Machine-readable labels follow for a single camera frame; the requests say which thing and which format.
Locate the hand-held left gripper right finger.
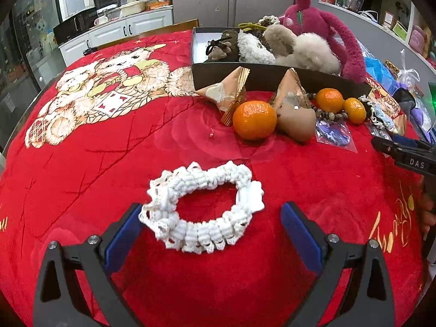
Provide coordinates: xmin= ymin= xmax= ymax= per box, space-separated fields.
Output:
xmin=280 ymin=202 xmax=404 ymax=327

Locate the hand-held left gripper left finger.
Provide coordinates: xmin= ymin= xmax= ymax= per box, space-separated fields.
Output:
xmin=33 ymin=203 xmax=144 ymax=327

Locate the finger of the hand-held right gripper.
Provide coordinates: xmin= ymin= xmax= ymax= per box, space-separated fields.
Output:
xmin=391 ymin=135 xmax=436 ymax=151
xmin=371 ymin=137 xmax=402 ymax=160

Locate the tan soft toy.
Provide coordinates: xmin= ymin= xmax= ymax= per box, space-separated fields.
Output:
xmin=275 ymin=93 xmax=317 ymax=143

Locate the white crochet scrunchie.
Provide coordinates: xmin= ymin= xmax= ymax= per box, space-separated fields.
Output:
xmin=139 ymin=161 xmax=265 ymax=253

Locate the large orange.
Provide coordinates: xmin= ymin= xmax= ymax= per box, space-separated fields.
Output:
xmin=232 ymin=100 xmax=277 ymax=141

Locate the dark cardboard box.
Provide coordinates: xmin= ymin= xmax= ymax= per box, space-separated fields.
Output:
xmin=191 ymin=26 xmax=373 ymax=100

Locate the pink plush toy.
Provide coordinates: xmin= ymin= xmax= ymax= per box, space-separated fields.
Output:
xmin=278 ymin=0 xmax=368 ymax=84

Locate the person's right hand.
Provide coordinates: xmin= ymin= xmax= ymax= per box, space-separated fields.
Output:
xmin=420 ymin=180 xmax=436 ymax=235

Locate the blue and white lace scrunchie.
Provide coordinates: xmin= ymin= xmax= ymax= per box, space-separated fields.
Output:
xmin=359 ymin=95 xmax=397 ymax=132

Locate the small orange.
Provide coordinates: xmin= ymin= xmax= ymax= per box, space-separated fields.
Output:
xmin=343 ymin=97 xmax=367 ymax=125
xmin=316 ymin=88 xmax=344 ymax=114

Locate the clear packet with blue item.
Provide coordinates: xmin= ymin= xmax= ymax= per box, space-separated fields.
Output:
xmin=315 ymin=119 xmax=358 ymax=152

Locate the red printed blanket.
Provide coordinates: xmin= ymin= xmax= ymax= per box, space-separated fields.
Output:
xmin=0 ymin=30 xmax=430 ymax=327

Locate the clear plastic bag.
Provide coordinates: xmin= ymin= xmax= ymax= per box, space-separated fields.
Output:
xmin=395 ymin=49 xmax=423 ymax=86

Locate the blue plastic bag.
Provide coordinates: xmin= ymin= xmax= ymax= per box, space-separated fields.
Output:
xmin=364 ymin=56 xmax=397 ymax=90

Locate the pink pouch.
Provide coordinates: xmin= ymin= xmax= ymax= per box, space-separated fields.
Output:
xmin=409 ymin=25 xmax=426 ymax=55

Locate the gold wrapped packet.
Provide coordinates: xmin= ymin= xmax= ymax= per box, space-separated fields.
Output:
xmin=269 ymin=68 xmax=312 ymax=110
xmin=196 ymin=66 xmax=251 ymax=125

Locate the beige plush toy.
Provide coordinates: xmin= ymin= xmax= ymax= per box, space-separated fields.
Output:
xmin=264 ymin=24 xmax=342 ymax=75

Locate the white fleece scrunchie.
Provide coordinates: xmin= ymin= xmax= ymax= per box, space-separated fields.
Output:
xmin=237 ymin=30 xmax=276 ymax=65

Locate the cream lace scrunchie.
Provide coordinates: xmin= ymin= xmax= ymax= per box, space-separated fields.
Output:
xmin=259 ymin=15 xmax=282 ymax=28

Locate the white kitchen cabinet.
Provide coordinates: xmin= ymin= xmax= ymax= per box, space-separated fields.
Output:
xmin=58 ymin=8 xmax=174 ymax=67

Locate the black microwave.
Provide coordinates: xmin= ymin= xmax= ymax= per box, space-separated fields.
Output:
xmin=53 ymin=10 xmax=91 ymax=45

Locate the cream basin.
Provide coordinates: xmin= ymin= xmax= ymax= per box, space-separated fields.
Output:
xmin=119 ymin=0 xmax=148 ymax=17

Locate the dark glass door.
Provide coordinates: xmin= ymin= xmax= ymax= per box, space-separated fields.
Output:
xmin=0 ymin=0 xmax=65 ymax=110

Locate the grey refrigerator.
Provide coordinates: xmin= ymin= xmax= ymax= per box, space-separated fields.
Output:
xmin=171 ymin=0 xmax=298 ymax=28

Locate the brown beaded bracelet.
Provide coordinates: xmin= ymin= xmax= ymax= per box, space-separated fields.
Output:
xmin=311 ymin=104 xmax=350 ymax=124

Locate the yellow-green hair tie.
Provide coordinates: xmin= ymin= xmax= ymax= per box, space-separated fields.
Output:
xmin=238 ymin=21 xmax=270 ymax=32

